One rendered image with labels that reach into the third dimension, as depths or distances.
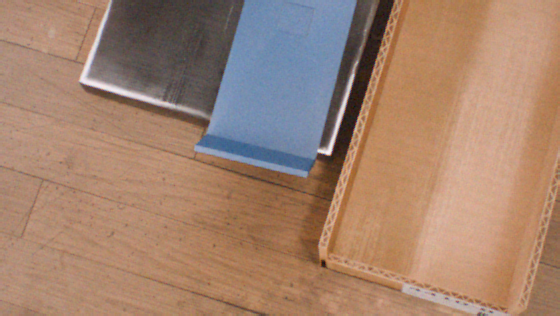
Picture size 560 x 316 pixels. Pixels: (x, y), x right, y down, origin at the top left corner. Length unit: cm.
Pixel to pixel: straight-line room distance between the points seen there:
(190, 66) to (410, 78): 14
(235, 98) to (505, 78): 17
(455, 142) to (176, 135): 18
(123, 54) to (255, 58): 9
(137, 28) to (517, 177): 26
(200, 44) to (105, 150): 9
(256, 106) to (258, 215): 7
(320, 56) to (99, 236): 18
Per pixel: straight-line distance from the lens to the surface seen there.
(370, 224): 68
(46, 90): 73
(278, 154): 66
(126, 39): 71
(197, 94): 69
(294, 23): 70
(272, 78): 69
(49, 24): 75
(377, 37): 72
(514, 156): 70
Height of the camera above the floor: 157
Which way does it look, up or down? 75 degrees down
